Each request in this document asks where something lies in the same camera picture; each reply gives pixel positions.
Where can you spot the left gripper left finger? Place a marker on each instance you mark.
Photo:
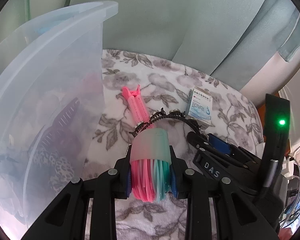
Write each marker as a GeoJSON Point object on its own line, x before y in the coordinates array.
{"type": "Point", "coordinates": [85, 206]}

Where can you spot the clear plastic storage bin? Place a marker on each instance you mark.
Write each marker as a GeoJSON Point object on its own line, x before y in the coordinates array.
{"type": "Point", "coordinates": [44, 64]}

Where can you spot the leopard print scrunchie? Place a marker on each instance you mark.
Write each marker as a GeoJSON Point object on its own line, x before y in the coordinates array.
{"type": "Point", "coordinates": [58, 169]}

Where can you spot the small medicine box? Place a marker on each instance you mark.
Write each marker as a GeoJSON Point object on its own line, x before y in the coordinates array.
{"type": "Point", "coordinates": [200, 106]}

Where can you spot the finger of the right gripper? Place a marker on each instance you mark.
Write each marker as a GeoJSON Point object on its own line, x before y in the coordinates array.
{"type": "Point", "coordinates": [218, 144]}

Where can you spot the green curtain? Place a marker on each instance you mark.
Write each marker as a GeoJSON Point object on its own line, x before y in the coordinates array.
{"type": "Point", "coordinates": [234, 41]}

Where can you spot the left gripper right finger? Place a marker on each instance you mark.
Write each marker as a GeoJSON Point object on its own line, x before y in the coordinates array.
{"type": "Point", "coordinates": [216, 209]}

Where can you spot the pink hair roller clip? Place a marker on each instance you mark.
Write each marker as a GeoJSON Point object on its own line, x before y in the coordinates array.
{"type": "Point", "coordinates": [136, 104]}

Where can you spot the white power strip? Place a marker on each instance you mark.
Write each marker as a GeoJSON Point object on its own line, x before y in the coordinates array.
{"type": "Point", "coordinates": [290, 170]}

